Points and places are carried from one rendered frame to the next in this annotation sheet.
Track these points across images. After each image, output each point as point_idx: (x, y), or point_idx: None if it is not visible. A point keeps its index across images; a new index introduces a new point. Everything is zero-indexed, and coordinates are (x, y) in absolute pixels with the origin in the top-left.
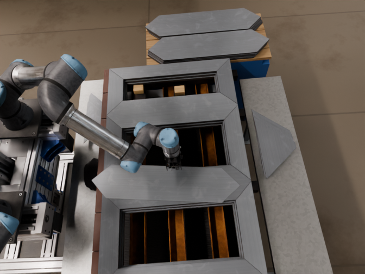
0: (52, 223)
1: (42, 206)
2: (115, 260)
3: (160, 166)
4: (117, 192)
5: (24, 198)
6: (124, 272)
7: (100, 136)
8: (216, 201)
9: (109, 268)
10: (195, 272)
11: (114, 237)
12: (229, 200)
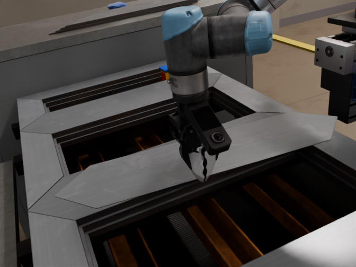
0: (335, 87)
1: (345, 44)
2: (220, 88)
3: (232, 168)
4: (277, 120)
5: None
6: None
7: None
8: (99, 164)
9: (222, 83)
10: (117, 109)
11: (238, 96)
12: (75, 172)
